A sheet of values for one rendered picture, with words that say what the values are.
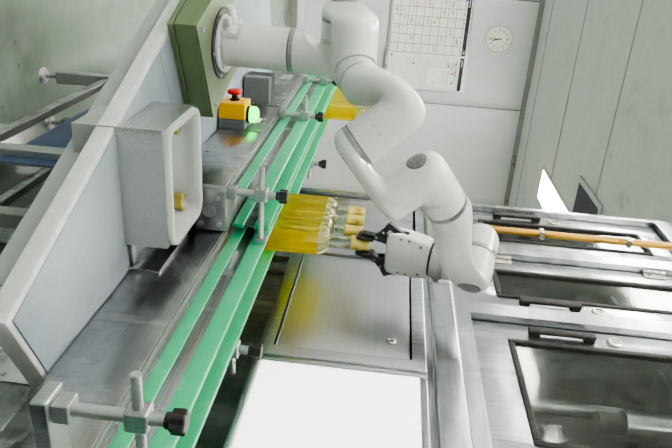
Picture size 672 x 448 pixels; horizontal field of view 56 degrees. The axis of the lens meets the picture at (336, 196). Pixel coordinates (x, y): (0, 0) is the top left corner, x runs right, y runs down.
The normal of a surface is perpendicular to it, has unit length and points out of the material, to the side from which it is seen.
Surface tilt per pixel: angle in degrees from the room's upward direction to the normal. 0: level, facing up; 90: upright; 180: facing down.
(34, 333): 0
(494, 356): 90
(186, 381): 90
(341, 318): 90
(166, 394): 90
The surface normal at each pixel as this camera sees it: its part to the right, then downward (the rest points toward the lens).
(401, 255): -0.41, 0.33
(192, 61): -0.12, 0.72
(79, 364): 0.06, -0.92
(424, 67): -0.11, 0.39
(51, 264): 0.99, 0.09
